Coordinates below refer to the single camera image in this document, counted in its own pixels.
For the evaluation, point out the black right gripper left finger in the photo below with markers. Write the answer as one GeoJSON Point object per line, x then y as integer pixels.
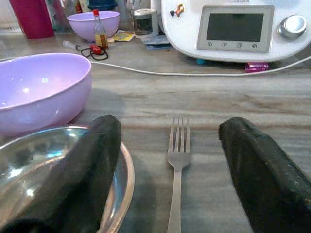
{"type": "Point", "coordinates": [82, 174]}

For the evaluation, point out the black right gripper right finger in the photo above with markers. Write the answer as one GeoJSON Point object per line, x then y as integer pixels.
{"type": "Point", "coordinates": [267, 179]}

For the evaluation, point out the shiny steel plate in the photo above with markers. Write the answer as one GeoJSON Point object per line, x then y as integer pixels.
{"type": "Point", "coordinates": [29, 155]}

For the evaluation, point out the silver metal fork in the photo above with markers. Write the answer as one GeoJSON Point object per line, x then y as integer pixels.
{"type": "Point", "coordinates": [178, 155]}

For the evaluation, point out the large lilac plastic bowl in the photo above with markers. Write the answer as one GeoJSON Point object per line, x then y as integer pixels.
{"type": "Point", "coordinates": [41, 89]}

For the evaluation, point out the pink shiny small object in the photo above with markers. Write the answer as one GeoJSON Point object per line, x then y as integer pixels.
{"type": "Point", "coordinates": [256, 67]}

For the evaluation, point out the clear syringe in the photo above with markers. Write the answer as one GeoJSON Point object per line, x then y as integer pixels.
{"type": "Point", "coordinates": [71, 45]}

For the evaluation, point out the yellow paper packet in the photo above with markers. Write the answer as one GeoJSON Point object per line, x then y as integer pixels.
{"type": "Point", "coordinates": [123, 36]}

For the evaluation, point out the small sauce bottle red cap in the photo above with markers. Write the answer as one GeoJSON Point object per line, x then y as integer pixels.
{"type": "Point", "coordinates": [100, 31]}

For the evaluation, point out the blue folded cloth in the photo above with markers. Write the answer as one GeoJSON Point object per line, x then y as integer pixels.
{"type": "Point", "coordinates": [155, 42]}

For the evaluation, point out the small lilac plastic bowl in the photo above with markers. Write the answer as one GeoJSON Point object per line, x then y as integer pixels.
{"type": "Point", "coordinates": [82, 23]}

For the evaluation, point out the white kitchen machine with screen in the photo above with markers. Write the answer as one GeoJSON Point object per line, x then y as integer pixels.
{"type": "Point", "coordinates": [233, 26]}

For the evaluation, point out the glass jar with silver lid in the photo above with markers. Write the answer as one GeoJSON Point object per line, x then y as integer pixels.
{"type": "Point", "coordinates": [143, 21]}

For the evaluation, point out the dark red plastic cup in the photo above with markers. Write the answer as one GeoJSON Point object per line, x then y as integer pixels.
{"type": "Point", "coordinates": [31, 18]}

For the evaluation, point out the dark blue container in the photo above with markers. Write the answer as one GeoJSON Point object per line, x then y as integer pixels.
{"type": "Point", "coordinates": [102, 4]}

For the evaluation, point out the cartoon figure sticker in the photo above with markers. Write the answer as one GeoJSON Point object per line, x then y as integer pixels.
{"type": "Point", "coordinates": [177, 10]}

